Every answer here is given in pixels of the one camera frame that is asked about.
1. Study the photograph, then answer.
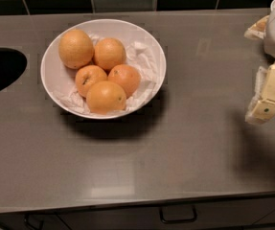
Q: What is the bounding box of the dark round sink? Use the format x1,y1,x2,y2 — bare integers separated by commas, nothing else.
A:
0,48,28,91

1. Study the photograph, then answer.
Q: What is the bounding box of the white crumpled paper liner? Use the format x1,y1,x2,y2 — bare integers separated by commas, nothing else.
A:
41,36,166,120

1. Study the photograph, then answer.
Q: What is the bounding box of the white ceramic bowl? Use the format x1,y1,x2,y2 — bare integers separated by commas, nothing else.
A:
40,19,166,120

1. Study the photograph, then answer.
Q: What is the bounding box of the orange centre left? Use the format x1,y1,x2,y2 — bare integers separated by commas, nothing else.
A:
75,65,107,98

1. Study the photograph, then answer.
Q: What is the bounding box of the orange front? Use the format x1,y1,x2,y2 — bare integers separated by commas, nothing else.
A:
86,80,126,114

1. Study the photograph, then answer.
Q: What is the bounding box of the black drawer handle centre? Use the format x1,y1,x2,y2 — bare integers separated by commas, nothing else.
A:
159,205,197,224

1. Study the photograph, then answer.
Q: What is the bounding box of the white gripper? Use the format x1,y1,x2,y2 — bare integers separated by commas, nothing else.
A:
244,11,275,125

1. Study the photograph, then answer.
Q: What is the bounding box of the large orange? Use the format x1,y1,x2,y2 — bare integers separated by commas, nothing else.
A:
58,29,94,69

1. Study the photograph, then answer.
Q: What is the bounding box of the orange top middle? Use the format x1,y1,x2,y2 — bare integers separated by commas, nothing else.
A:
93,37,126,71

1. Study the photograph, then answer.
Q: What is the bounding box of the orange centre right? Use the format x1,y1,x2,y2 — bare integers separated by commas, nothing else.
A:
108,64,141,98

